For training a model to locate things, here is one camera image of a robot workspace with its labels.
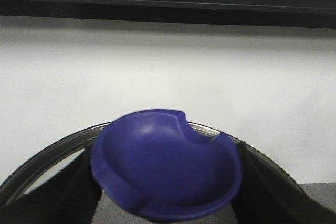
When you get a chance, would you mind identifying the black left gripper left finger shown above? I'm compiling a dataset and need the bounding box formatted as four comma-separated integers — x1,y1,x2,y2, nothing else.
1,148,102,223

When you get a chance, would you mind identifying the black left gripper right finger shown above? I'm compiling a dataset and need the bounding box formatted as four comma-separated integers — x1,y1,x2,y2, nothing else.
232,142,335,223

